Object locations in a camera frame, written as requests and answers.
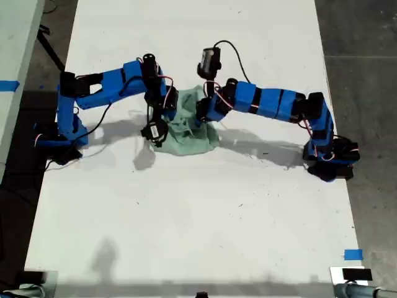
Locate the long blue tape strip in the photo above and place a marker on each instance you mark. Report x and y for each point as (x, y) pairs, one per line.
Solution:
(8, 85)

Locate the small black round object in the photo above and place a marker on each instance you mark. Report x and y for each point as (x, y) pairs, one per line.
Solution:
(201, 295)

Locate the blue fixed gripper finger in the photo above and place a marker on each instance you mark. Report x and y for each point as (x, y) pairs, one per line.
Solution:
(199, 123)

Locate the grey-green clamp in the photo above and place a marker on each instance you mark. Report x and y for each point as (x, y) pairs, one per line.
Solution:
(363, 290)
(21, 291)

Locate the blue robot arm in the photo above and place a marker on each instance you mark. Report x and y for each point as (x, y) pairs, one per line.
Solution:
(102, 87)
(279, 102)

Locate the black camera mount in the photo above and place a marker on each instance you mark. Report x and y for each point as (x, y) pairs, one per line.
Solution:
(162, 130)

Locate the black camera stalk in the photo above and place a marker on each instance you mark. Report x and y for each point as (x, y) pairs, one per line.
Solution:
(210, 87)

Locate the pale side table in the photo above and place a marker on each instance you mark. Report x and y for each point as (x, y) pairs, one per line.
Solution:
(15, 37)

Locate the short blue tape strip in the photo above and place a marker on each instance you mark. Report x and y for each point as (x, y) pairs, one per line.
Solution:
(353, 254)

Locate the flat black box on plate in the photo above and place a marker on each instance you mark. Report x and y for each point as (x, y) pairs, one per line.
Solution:
(356, 274)

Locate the black stand leg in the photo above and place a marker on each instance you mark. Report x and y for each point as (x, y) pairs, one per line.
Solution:
(51, 51)

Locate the pale green t-shirt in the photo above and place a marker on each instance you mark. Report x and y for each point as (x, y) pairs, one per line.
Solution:
(192, 139)

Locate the black camera box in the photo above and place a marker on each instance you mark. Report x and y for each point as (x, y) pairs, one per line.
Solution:
(209, 62)
(152, 132)

